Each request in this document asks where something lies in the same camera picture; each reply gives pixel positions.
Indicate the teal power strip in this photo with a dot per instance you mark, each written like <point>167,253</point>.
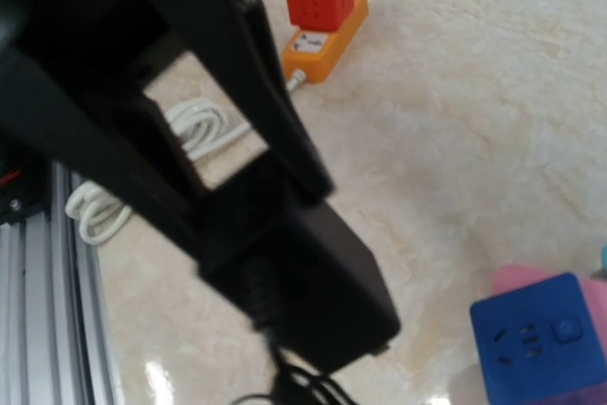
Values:
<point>603,264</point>

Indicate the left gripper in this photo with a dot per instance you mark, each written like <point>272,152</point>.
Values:
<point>109,132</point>

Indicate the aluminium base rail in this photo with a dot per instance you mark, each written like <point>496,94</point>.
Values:
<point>55,343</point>

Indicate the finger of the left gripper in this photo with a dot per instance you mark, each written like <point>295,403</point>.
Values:
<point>232,38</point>

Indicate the pink triangular power strip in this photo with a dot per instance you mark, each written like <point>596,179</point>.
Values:
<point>569,291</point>

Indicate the blue cube socket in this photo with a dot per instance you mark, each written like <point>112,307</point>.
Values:
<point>540,334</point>

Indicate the orange power strip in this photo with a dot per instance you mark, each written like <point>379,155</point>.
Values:
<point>315,54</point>

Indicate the black power adapter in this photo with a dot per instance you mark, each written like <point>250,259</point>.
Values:
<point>333,304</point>

